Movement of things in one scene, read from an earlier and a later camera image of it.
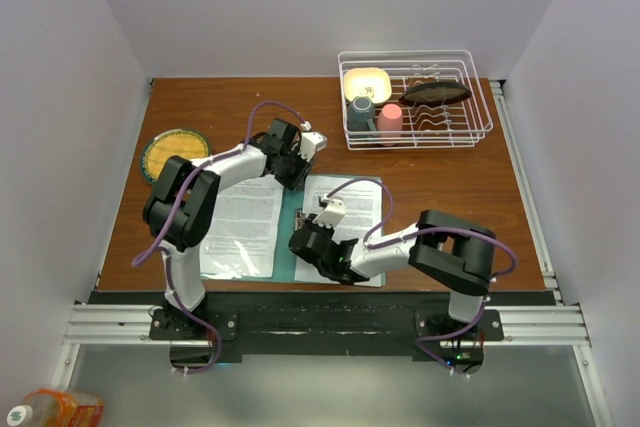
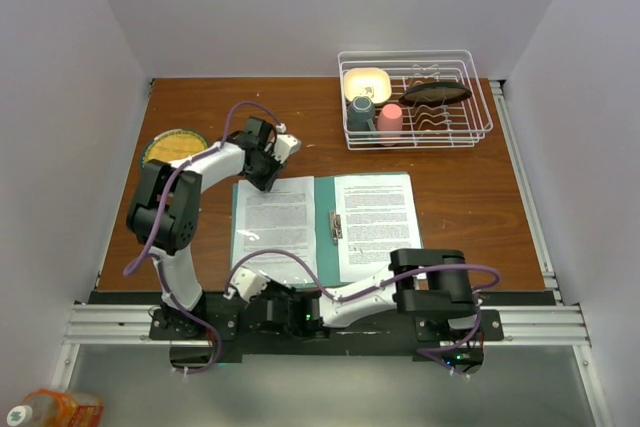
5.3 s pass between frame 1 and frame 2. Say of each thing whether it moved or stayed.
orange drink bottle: stayed
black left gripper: moved
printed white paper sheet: moved
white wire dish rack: stayed
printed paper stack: moved
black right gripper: moved
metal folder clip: moved
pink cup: stayed
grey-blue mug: stayed
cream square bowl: stayed
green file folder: moved
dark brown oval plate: stayed
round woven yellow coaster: stayed
